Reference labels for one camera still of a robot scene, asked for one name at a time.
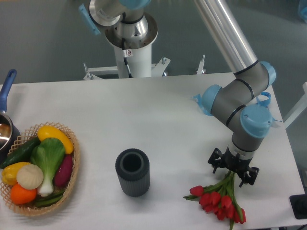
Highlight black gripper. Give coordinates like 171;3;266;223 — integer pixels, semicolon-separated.
208;148;260;187

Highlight red tulip bouquet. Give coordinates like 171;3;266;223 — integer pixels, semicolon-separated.
183;171;247;229

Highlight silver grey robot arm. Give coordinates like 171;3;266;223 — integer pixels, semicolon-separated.
79;0;276;185

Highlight blue curved tape strip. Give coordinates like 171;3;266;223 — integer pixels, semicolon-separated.
192;94;212;116

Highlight black device at edge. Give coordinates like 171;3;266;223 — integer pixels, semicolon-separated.
289;194;307;219

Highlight dark grey ribbed vase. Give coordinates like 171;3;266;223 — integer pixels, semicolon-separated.
115;149;150;197

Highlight purple sweet potato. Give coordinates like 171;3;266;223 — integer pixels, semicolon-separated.
54;155;73;187

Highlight green bok choy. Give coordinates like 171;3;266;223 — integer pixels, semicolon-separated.
30;138;65;197

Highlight green bean pods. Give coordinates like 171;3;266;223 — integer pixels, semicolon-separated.
34;190;64;208

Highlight white garlic bulb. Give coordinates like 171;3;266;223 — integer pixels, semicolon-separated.
16;164;44;190

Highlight woven wicker basket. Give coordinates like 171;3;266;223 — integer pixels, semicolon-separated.
0;122;80;216

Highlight green cucumber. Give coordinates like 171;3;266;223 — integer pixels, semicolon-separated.
0;137;41;169

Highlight orange fruit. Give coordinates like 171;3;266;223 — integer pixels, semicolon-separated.
10;184;37;205

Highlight yellow bell pepper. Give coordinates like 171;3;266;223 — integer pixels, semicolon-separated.
1;162;30;186

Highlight white table leg frame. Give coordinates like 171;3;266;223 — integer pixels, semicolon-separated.
283;82;307;129

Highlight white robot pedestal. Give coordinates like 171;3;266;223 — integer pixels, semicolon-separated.
113;45;152;79

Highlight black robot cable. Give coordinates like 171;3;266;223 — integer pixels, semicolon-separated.
120;37;133;79

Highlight white metal base frame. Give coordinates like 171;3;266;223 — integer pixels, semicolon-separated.
83;55;206;81

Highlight blue handled saucepan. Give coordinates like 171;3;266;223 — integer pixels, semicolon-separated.
0;69;20;163

